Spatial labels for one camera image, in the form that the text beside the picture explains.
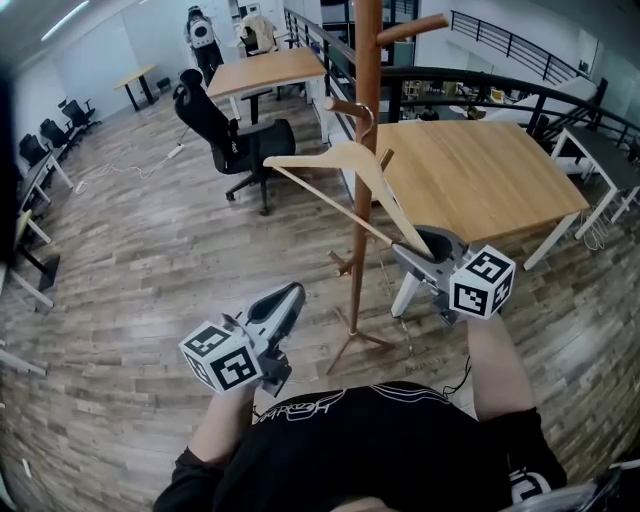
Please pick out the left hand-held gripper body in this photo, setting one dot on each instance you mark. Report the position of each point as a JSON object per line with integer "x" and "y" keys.
{"x": 225, "y": 360}

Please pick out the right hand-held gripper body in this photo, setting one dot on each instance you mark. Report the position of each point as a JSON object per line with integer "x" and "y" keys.
{"x": 480, "y": 285}

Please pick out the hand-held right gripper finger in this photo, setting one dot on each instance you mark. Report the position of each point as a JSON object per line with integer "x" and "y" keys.
{"x": 454, "y": 245}
{"x": 417, "y": 264}

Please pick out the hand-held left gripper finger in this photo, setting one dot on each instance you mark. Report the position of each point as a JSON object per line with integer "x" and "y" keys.
{"x": 280, "y": 302}
{"x": 291, "y": 325}

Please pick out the wooden hanger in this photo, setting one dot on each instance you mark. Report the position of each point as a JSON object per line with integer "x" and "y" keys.
{"x": 345, "y": 151}

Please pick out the brown wooden coat rack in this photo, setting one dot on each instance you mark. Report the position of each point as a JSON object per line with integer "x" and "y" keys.
{"x": 367, "y": 75}

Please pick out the person's left forearm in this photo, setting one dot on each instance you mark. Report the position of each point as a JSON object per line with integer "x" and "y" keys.
{"x": 225, "y": 430}

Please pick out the person's right forearm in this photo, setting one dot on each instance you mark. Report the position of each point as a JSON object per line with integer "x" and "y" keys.
{"x": 500, "y": 370}

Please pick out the large wooden desk white legs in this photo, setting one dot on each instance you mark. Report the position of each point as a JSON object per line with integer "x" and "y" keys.
{"x": 475, "y": 175}

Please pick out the person's black t-shirt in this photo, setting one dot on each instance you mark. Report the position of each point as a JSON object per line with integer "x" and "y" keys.
{"x": 375, "y": 450}

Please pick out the black metal railing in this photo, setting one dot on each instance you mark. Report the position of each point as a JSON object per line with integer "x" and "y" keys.
{"x": 440, "y": 71}

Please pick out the dark grey table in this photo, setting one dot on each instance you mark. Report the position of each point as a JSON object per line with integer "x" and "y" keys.
{"x": 600, "y": 145}

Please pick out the yellow-top desk black legs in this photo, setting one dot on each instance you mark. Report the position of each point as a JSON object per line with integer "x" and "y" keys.
{"x": 135, "y": 75}

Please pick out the beige jacket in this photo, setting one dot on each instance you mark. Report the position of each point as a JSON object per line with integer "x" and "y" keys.
{"x": 257, "y": 30}

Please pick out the small black office chair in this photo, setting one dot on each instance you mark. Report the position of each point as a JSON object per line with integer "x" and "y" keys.
{"x": 32, "y": 150}
{"x": 77, "y": 112}
{"x": 56, "y": 132}

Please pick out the ceiling tube light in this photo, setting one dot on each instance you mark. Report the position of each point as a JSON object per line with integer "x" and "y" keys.
{"x": 65, "y": 21}

